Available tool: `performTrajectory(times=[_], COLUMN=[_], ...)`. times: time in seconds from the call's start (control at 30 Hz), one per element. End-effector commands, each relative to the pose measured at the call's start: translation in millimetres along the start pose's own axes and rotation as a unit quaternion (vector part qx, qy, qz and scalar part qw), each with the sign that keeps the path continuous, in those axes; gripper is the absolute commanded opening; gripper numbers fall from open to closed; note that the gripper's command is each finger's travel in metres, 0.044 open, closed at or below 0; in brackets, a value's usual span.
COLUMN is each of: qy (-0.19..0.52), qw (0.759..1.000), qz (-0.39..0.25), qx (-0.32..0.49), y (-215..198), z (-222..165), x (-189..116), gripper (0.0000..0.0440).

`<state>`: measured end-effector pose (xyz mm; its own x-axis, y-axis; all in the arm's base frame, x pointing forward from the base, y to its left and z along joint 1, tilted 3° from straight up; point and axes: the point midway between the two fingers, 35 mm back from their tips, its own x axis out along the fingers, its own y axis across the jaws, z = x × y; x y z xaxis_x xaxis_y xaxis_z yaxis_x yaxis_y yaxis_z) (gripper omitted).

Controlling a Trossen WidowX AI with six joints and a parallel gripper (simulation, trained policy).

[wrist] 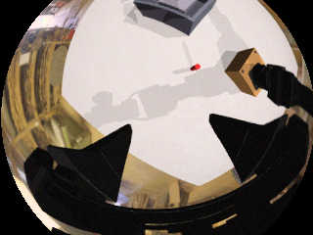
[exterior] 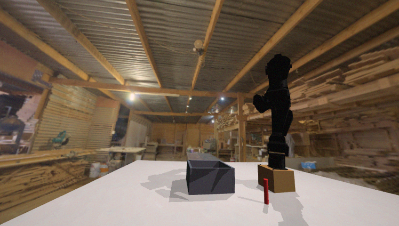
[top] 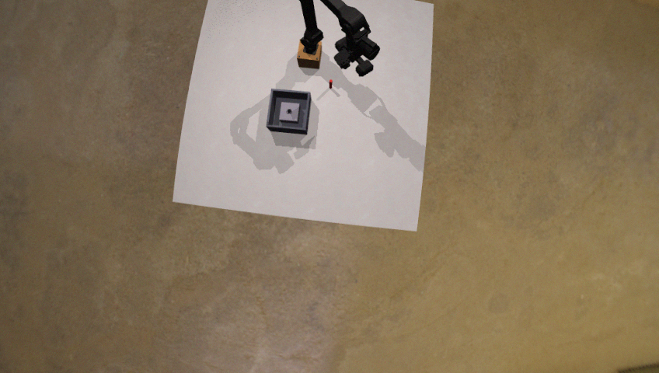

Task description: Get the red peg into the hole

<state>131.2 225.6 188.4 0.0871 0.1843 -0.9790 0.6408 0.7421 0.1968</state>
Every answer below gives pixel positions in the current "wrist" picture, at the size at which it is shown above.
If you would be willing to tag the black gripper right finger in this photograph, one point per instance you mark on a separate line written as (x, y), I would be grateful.
(246, 143)

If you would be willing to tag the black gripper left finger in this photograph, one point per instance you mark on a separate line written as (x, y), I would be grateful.
(100, 164)

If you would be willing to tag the red peg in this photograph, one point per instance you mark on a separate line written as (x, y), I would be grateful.
(196, 67)

